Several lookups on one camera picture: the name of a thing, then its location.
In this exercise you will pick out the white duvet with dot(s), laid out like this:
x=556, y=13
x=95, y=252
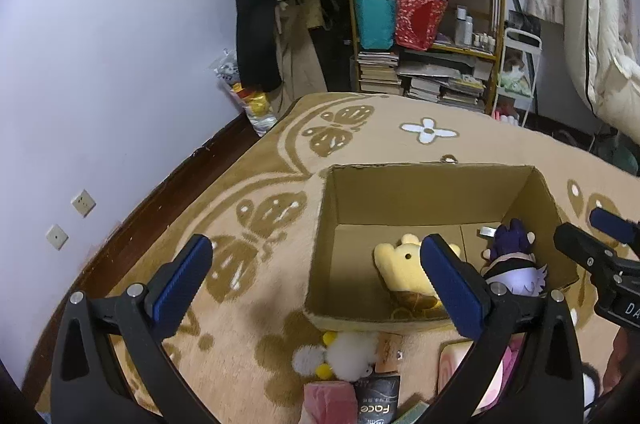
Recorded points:
x=605, y=28

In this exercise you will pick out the black hanging coat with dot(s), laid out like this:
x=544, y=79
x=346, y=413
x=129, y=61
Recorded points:
x=255, y=28

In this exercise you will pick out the beige butterfly patterned rug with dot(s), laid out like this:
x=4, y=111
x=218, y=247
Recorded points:
x=280, y=163

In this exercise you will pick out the white fluffy duck plush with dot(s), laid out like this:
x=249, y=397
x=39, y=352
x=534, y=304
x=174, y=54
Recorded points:
x=350, y=351

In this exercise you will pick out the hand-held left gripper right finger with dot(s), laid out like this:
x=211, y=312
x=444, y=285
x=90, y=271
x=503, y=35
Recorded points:
x=450, y=289

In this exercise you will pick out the teal bag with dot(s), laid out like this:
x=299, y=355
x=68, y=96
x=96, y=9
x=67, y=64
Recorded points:
x=375, y=21

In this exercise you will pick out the green packet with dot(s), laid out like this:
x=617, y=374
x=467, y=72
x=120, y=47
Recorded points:
x=415, y=413

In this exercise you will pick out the purple haired plush doll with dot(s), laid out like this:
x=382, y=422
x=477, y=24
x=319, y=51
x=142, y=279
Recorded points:
x=510, y=244

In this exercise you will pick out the stack of books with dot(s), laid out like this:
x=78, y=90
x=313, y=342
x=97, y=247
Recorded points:
x=377, y=71

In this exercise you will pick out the clear bag of toys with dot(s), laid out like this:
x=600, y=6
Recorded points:
x=252, y=103

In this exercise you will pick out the yellow framed shelf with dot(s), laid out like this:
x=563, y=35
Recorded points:
x=500, y=23

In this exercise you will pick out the tall white bottles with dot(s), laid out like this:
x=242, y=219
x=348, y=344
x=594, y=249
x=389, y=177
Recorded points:
x=462, y=26

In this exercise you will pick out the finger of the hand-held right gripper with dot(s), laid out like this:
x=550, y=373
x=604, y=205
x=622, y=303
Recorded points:
x=582, y=249
x=615, y=225

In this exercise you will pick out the pile of magazines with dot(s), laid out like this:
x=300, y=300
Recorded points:
x=445, y=81

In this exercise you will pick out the black tissue packet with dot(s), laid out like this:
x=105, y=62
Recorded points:
x=377, y=396

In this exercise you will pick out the white wall socket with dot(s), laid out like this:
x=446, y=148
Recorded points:
x=83, y=203
x=57, y=237

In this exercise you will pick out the red patterned bag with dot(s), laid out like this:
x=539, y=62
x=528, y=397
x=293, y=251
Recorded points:
x=420, y=18

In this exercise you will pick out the yellow plush toy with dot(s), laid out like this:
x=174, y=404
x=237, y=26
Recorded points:
x=400, y=264

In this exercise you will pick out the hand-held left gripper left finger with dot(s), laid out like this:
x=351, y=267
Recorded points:
x=185, y=284

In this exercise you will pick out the row of small bottles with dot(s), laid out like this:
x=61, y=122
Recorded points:
x=485, y=42

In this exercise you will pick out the beige hanging garment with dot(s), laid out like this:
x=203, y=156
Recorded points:
x=297, y=48

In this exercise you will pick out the white metal cart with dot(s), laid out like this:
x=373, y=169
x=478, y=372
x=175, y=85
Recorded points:
x=520, y=68

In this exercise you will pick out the black hanging garment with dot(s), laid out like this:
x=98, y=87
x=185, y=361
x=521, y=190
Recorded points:
x=335, y=33

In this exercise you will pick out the brown cardboard box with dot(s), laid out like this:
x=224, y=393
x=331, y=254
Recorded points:
x=400, y=194

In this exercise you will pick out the light pink plush toy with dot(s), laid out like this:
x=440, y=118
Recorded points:
x=330, y=404

